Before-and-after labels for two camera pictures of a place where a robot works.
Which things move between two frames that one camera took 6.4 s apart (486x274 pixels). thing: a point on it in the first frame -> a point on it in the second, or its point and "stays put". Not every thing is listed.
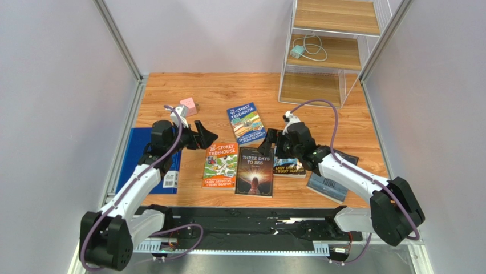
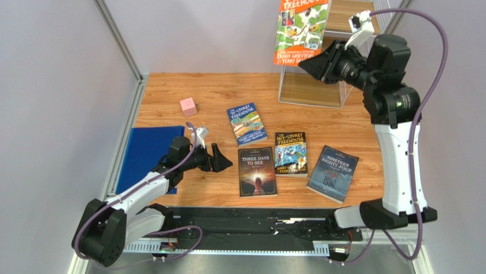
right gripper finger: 272,135 -> 319,66
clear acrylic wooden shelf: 328,44 stays put
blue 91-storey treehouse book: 247,124 stays put
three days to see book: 254,173 stays put
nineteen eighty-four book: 327,188 stays put
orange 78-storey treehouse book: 220,166 -> 301,30
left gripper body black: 187,140 -> 199,158
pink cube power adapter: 189,103 stays put
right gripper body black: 279,141 -> 330,61
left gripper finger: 205,138 -> 219,161
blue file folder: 138,138 stays put
